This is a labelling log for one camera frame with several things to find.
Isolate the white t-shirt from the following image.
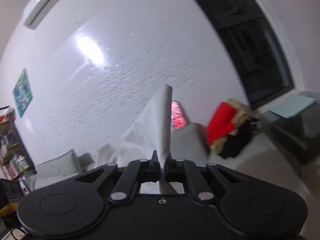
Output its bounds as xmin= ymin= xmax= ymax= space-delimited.
xmin=95 ymin=83 xmax=186 ymax=195

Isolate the grey sofa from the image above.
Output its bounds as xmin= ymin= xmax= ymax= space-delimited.
xmin=30 ymin=122 xmax=320 ymax=221

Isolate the red folded garment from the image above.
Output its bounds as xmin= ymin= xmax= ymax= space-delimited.
xmin=206 ymin=102 xmax=237 ymax=145

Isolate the black folded garment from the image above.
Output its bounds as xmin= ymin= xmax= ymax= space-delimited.
xmin=219 ymin=116 xmax=261 ymax=159

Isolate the grey throw pillow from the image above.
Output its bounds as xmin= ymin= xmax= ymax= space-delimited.
xmin=36 ymin=149 xmax=82 ymax=178

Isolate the tan folded garment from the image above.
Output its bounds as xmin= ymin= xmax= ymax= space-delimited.
xmin=208 ymin=99 xmax=248 ymax=154

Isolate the dark glass side table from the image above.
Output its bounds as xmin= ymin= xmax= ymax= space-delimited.
xmin=261 ymin=90 xmax=319 ymax=165

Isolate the bookshelf with items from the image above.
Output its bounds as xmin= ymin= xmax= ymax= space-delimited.
xmin=0 ymin=106 xmax=36 ymax=194

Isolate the dark window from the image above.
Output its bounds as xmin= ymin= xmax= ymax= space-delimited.
xmin=195 ymin=0 xmax=294 ymax=109

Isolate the teal wall poster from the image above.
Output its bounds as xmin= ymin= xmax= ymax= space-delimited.
xmin=13 ymin=68 xmax=33 ymax=118

